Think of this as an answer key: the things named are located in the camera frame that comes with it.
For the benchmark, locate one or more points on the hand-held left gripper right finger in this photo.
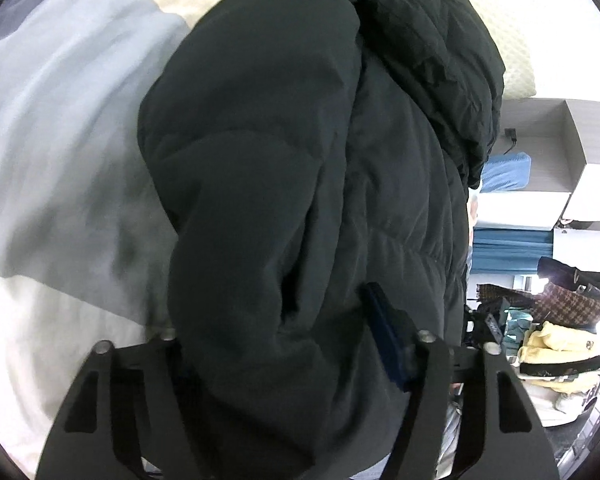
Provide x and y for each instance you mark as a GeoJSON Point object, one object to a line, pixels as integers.
{"type": "Point", "coordinates": [387, 340]}

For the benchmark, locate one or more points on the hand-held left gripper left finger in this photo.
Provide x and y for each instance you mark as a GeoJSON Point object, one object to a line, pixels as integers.
{"type": "Point", "coordinates": [110, 400]}

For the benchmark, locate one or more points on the black puffer jacket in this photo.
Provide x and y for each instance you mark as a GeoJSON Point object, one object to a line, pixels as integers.
{"type": "Point", "coordinates": [280, 210]}

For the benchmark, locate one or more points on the yellow fleece jacket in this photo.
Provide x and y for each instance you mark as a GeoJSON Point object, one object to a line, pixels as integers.
{"type": "Point", "coordinates": [560, 350]}

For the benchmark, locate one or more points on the blue curtain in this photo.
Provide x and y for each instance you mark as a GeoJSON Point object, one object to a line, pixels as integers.
{"type": "Point", "coordinates": [510, 252]}

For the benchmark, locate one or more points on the blue chair cover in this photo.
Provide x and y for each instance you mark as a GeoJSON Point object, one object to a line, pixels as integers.
{"type": "Point", "coordinates": [505, 172]}

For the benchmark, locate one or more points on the grey cabinet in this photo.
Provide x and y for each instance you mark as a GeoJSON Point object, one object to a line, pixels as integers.
{"type": "Point", "coordinates": [555, 160]}

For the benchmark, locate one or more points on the patchwork quilt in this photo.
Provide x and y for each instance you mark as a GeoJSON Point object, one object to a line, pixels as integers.
{"type": "Point", "coordinates": [55, 135]}

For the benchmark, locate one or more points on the cream quilted headboard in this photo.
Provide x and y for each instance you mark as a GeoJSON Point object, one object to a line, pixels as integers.
{"type": "Point", "coordinates": [510, 50]}

